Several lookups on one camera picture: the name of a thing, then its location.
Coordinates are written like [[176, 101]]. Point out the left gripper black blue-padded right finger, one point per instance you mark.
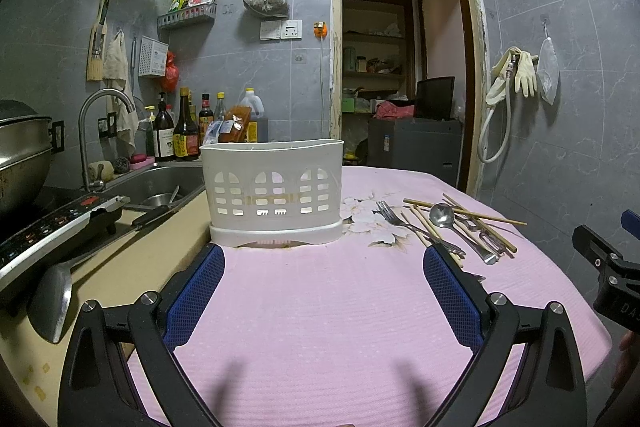
[[548, 387]]

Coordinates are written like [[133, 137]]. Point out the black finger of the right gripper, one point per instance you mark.
[[609, 262]]

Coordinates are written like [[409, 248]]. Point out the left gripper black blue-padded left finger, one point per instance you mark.
[[97, 388]]

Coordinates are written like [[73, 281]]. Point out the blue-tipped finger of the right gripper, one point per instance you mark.
[[630, 222]]

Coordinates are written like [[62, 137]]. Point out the silver spoon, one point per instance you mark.
[[442, 216]]

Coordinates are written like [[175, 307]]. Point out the wooden chopstick pale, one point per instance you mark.
[[425, 226]]

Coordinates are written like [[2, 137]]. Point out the silver fork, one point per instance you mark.
[[392, 217]]

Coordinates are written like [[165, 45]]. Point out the white plastic utensil caddy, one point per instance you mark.
[[274, 194]]

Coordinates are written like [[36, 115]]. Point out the long wooden chopstick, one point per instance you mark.
[[469, 213]]

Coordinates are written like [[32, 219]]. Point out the person's right hand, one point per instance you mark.
[[629, 359]]

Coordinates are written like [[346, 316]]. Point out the induction cooktop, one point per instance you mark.
[[70, 219]]

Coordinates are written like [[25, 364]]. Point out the clear hanging plastic bag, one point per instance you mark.
[[548, 69]]

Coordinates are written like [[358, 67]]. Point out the steel bowl in sink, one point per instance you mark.
[[163, 199]]

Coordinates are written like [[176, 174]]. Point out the stainless steel sink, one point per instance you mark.
[[159, 178]]

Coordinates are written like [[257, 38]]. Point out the dark grey cabinet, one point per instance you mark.
[[416, 144]]

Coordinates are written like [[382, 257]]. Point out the pink floral table mat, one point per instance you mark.
[[350, 332]]

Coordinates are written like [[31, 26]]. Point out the black monitor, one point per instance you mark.
[[434, 98]]

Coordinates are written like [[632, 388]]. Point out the soy sauce bottle yellow label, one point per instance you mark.
[[185, 136]]

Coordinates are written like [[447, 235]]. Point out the dark wine bottle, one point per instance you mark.
[[163, 130]]

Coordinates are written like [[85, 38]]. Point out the steel cooking pot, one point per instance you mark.
[[28, 141]]

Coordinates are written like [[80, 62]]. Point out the dark sauce bottle red cap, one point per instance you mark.
[[205, 116]]

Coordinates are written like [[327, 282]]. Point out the red cloth pile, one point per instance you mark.
[[390, 111]]

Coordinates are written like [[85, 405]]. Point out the brown sauce pouch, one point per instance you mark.
[[235, 124]]

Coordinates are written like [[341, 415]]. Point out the clear bottle yellow cap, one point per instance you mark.
[[220, 108]]

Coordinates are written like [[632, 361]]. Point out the red plastic bag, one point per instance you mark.
[[171, 77]]

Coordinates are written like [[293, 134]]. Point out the large oil jug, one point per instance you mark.
[[257, 128]]

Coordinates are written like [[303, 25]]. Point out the hanging beige cloth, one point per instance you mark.
[[116, 76]]

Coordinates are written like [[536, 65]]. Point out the wooden shelf unit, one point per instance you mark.
[[378, 49]]

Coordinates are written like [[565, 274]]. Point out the hanging wooden brush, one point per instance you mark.
[[95, 58]]

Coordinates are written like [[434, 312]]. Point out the rubber gloves on wall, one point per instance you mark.
[[523, 81]]

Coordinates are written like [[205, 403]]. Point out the wooden door frame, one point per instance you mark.
[[474, 23]]

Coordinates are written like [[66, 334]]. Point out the white square wall basket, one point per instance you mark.
[[152, 57]]

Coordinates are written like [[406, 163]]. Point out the grey wall shelf rack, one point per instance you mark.
[[194, 15]]

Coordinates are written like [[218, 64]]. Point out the wall socket panel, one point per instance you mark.
[[270, 30]]

